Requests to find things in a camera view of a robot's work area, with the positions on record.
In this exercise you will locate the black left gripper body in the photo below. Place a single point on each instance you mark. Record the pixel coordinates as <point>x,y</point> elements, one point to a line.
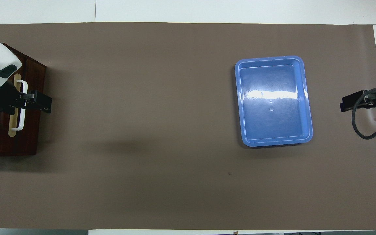
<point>5,99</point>

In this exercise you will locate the blue plastic tray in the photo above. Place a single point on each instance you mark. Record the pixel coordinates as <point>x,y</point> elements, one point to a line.
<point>273,111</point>

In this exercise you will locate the brown table mat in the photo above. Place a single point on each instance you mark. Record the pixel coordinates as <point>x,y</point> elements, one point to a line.
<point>148,169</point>

